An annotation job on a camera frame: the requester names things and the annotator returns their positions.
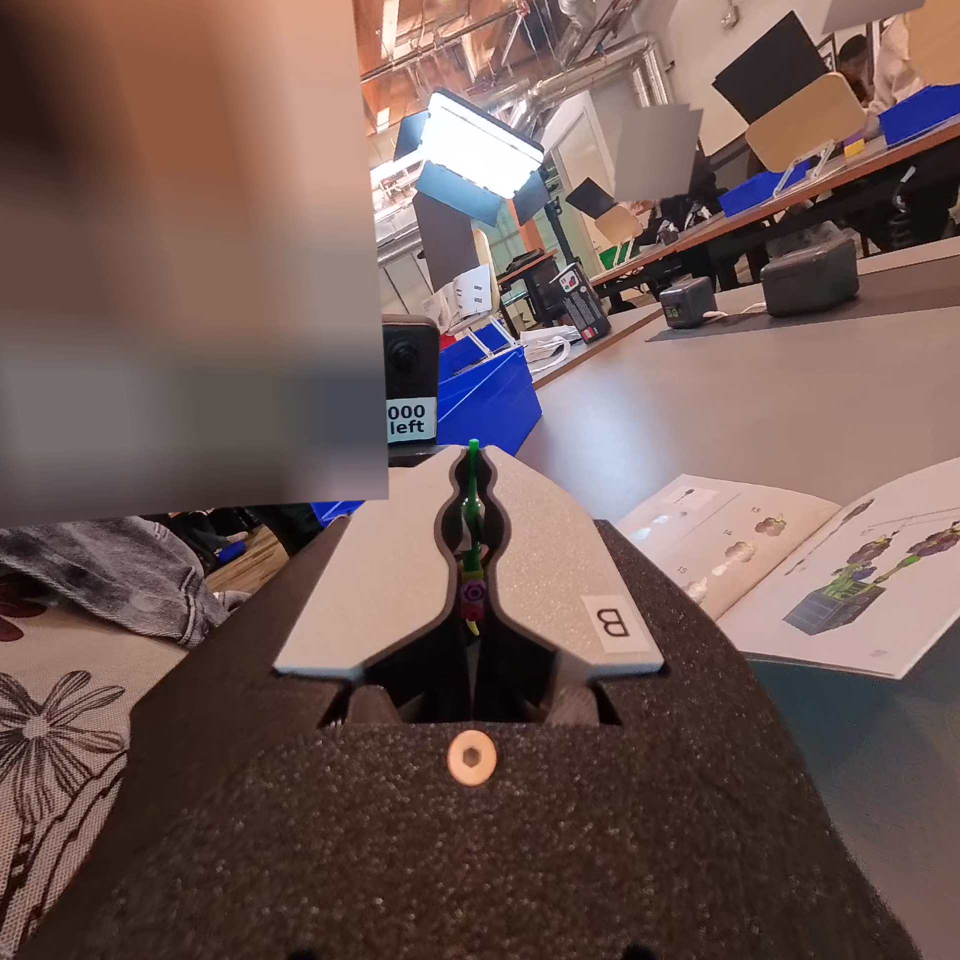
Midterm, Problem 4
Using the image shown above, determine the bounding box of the floral printed cloth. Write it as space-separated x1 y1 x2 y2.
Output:
0 600 192 960

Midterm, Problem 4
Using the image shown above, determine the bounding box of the white bag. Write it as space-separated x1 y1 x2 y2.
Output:
519 326 585 369

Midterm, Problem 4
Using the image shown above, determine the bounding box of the grey washed jacket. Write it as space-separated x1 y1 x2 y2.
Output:
0 516 252 648

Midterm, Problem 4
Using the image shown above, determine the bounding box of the long brown-edged table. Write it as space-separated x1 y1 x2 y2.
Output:
588 135 960 290

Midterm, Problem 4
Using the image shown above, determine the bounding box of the small dark box green label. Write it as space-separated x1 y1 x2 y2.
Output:
659 276 715 330

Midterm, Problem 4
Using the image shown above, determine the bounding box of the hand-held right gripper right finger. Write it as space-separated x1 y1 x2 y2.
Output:
480 446 667 678

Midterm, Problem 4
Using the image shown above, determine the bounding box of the dark grey hard case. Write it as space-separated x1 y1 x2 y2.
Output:
759 238 861 318

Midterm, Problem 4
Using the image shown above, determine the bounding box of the studio light panel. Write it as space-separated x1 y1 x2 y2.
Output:
393 88 553 228

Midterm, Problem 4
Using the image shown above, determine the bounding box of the open instruction booklet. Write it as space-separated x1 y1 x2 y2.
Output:
615 459 960 681

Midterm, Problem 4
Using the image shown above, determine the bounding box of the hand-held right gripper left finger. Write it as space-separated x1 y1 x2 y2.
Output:
273 445 472 685

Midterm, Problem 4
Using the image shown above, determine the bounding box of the large blue plastic bin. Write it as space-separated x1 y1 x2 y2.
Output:
437 341 543 456

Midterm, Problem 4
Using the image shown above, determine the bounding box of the purple toy flower green stem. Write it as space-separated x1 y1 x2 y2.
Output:
459 438 490 639

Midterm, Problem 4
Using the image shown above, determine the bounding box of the black printed box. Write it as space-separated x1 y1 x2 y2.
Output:
549 262 611 345

